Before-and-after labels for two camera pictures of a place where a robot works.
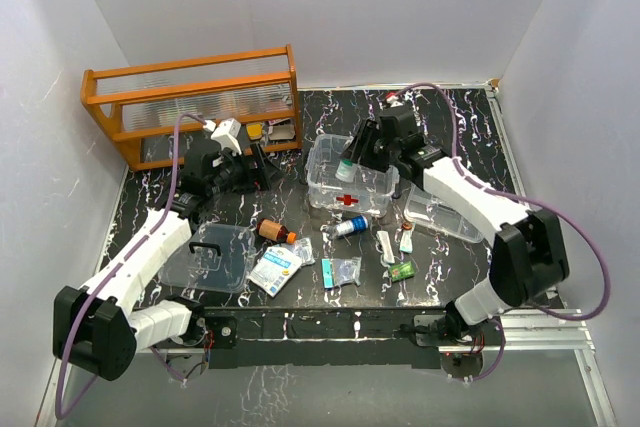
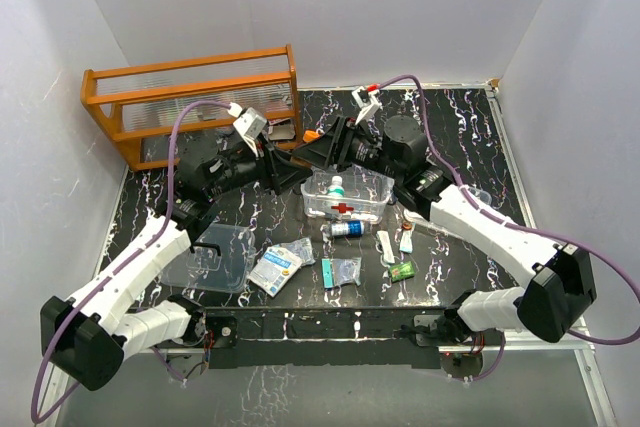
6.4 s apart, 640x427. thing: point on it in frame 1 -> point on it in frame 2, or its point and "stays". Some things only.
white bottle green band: [346, 170] -> [336, 188]
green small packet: [402, 271] stays
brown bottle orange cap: [274, 230] -> [310, 135]
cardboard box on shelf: [280, 132] stays
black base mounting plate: [391, 337] stays
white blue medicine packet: [274, 270] stays
